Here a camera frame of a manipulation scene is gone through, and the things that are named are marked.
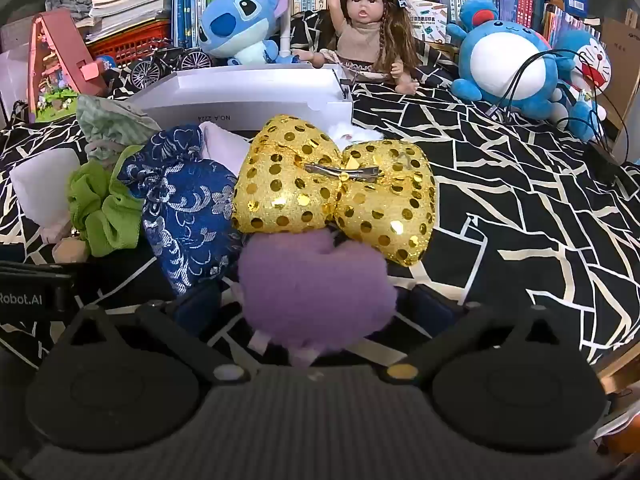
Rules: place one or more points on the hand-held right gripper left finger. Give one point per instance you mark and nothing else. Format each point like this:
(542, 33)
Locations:
(197, 305)

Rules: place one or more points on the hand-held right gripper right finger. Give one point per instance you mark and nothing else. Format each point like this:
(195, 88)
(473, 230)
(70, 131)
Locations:
(431, 306)

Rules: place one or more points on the blue brocade pouch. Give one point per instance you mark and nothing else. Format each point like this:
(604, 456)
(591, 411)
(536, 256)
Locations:
(185, 210)

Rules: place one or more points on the green scrunchie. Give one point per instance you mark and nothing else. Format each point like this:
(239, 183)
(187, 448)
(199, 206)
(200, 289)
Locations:
(105, 215)

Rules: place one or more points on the purple plush heart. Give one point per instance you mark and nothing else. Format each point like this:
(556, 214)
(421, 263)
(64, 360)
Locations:
(315, 290)

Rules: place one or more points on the gold sequin bow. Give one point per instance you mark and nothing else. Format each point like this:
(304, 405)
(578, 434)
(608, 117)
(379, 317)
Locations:
(285, 185)

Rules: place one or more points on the mint patterned cloth pouch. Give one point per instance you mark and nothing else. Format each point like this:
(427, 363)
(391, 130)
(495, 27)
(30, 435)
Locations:
(110, 120)

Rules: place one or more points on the white cardboard box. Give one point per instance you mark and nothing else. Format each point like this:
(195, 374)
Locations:
(240, 92)

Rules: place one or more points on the white soft pad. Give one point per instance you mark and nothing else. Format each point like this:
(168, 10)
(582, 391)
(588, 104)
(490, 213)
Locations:
(45, 185)

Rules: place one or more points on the black white patterned blanket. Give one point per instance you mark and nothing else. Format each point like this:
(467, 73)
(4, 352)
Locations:
(500, 200)

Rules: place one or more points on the black power adapter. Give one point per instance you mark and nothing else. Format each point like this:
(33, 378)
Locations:
(602, 160)

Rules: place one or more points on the black toy bicycle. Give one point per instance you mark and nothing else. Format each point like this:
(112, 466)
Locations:
(196, 60)

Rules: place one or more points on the small blue round toy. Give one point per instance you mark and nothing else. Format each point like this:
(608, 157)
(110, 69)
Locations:
(105, 62)

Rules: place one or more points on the round blue mouse plush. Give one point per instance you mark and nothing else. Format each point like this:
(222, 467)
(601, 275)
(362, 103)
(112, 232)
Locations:
(500, 65)

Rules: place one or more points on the pink miniature house model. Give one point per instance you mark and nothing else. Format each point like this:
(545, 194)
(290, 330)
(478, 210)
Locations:
(65, 50)

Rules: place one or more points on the red plastic crate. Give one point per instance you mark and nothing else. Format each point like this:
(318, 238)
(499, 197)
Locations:
(125, 45)

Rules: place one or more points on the brown-haired doll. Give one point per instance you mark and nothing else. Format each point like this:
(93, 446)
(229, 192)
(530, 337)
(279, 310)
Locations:
(360, 35)

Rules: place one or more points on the colourful printed white carton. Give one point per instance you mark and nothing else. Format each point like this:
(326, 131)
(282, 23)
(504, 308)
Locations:
(430, 20)

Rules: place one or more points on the blue alien plush toy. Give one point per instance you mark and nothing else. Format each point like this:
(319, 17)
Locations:
(235, 20)

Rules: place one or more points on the blue robot cat plush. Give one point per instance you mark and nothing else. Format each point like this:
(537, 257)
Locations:
(592, 65)

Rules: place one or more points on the gray crumpled cloth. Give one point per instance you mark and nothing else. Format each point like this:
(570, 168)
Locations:
(65, 2)

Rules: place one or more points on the stack of flat books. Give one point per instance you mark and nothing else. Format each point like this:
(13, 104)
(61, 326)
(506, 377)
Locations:
(130, 5)

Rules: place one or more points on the brown cardboard box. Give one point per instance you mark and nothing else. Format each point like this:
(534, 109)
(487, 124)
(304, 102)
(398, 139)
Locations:
(625, 50)

